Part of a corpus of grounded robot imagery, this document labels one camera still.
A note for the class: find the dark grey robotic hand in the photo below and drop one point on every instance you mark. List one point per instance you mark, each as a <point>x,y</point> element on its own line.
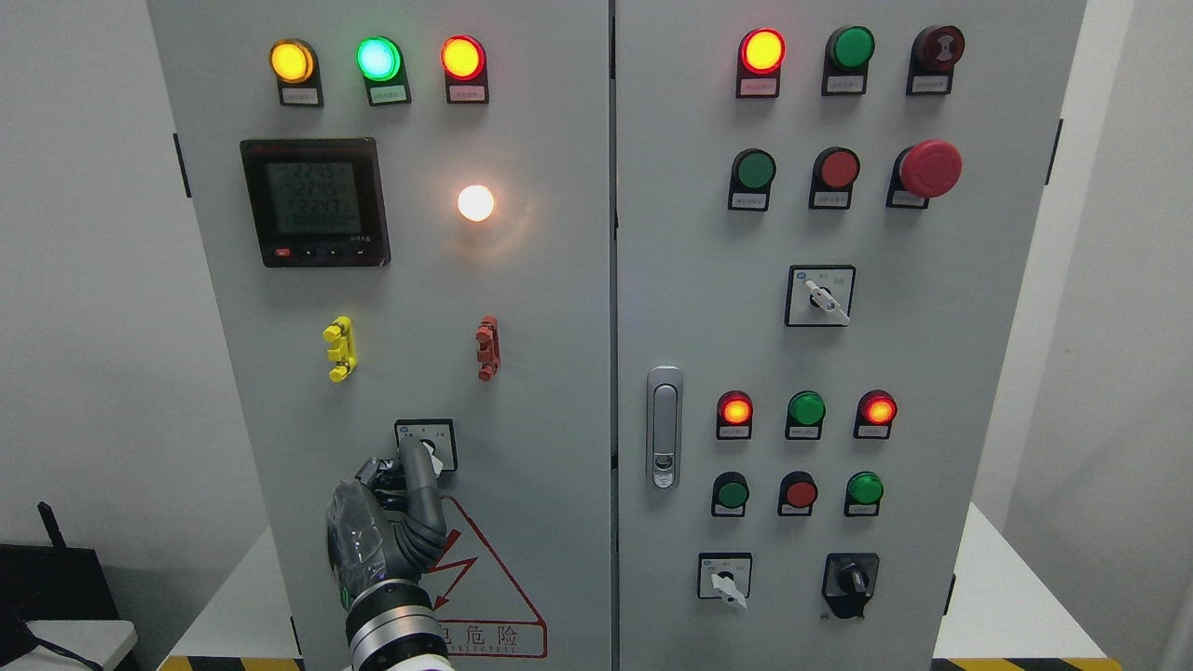
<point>386,522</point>

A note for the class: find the door rotary switch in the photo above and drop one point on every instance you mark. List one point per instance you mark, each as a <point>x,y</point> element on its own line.
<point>437,434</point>

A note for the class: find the green lit indicator light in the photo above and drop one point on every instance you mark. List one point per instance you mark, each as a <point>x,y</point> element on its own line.
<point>382,66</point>

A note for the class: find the yellow indicator light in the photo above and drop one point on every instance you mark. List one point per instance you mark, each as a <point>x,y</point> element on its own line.
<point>298,78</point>

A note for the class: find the red high voltage warning sticker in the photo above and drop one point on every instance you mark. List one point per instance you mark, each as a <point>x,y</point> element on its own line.
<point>483,610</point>

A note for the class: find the yellow terminal connector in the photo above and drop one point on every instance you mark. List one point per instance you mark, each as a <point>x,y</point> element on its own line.
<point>340,350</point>

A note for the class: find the red terminal connector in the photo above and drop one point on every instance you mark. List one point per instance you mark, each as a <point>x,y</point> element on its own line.
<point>488,354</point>

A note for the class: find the white box lower left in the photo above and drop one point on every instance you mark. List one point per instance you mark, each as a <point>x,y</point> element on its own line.
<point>106,642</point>

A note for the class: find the black digital power meter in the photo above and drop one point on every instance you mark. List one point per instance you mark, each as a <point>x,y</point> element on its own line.
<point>317,202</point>

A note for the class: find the black device with antenna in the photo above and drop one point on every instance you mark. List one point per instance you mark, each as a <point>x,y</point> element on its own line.
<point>51,582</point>

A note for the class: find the small clear lamp bulb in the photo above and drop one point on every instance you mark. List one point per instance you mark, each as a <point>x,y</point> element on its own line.
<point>476,203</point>

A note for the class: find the green push button lower left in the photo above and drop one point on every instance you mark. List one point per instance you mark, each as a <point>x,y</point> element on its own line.
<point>730,493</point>

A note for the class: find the green push button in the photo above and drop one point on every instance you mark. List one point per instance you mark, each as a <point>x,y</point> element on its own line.
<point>751,177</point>
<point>863,495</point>
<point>730,493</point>

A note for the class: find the red lit indicator lower left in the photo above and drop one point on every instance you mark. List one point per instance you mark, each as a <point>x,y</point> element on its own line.
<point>734,414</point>

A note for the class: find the red lit indicator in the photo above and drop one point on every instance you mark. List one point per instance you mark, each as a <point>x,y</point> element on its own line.
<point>734,414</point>
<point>759,60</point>
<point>875,412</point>

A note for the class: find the grey electrical cabinet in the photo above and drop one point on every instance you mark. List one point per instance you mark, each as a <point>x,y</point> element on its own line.
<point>608,141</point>

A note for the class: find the red push button lower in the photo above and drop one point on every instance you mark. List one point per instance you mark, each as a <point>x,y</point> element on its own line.
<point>797,495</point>

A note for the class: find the red push button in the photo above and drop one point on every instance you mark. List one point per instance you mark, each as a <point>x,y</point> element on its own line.
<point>832,176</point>
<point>797,495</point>

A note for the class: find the green indicator lower middle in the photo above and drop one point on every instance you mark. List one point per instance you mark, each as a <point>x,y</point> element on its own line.
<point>805,416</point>

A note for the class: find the red lit indicator left door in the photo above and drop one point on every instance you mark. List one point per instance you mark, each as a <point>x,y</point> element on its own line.
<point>465,65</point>

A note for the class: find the green push button lower right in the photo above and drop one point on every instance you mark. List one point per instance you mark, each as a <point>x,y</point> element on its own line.
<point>863,495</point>

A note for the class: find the red lit indicator lower right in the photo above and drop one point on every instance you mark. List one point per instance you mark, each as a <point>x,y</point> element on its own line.
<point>875,412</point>

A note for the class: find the green push button upper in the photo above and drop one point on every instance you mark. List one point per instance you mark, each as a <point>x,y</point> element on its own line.
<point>751,177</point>

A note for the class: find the red push button upper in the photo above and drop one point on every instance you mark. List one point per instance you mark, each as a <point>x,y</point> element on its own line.
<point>832,176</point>

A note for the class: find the red lit indicator top right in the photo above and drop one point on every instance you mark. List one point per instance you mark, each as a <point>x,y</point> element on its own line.
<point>759,60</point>

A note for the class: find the red emergency stop button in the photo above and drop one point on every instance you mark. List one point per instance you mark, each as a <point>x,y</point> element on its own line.
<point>921,172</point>

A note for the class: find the green indicator top right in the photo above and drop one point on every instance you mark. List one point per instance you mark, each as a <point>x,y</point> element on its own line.
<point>847,54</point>

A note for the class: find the dark red buzzer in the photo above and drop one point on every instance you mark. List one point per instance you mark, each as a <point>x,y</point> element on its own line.
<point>934,54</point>

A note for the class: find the silver door handle lock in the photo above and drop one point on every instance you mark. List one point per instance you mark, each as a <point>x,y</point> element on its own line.
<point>663,425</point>

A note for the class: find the bottom white rotary switch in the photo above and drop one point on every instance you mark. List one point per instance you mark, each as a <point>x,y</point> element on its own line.
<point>725,576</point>

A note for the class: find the black knob selector switch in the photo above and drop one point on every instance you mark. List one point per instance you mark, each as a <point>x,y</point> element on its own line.
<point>849,582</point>

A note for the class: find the upper right rotary switch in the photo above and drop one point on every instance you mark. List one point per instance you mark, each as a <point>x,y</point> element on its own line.
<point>819,295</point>

